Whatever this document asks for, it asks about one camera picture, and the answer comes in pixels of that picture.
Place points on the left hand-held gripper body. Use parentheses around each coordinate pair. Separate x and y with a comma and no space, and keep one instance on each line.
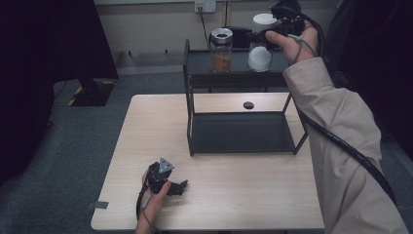
(159,175)

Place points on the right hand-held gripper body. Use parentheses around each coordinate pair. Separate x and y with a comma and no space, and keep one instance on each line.
(289,19)

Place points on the glass jar of white powder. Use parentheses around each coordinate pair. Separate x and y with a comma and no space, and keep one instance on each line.
(259,60)

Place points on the black metal rack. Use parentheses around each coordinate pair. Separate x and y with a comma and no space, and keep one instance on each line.
(240,131)

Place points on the person's left hand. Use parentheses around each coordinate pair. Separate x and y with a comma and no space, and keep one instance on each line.
(156,203)

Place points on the person's right hand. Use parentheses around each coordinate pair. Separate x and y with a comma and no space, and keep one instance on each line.
(297,47)

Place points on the black box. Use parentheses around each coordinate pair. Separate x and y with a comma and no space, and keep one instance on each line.
(238,37)

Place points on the glass jar of brown powder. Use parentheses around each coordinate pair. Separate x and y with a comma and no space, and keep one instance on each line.
(221,55)

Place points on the grey tape patch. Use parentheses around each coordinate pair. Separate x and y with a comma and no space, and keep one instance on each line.
(98,205)

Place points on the dark curtain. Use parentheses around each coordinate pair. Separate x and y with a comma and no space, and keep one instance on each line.
(383,65)
(39,81)

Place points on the black stand base yellow stripes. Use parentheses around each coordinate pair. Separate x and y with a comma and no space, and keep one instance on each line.
(92,94)

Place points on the person's right arm beige sleeve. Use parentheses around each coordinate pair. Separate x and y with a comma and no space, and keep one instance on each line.
(344,130)

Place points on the white wall socket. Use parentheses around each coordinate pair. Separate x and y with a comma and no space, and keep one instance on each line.
(205,6)

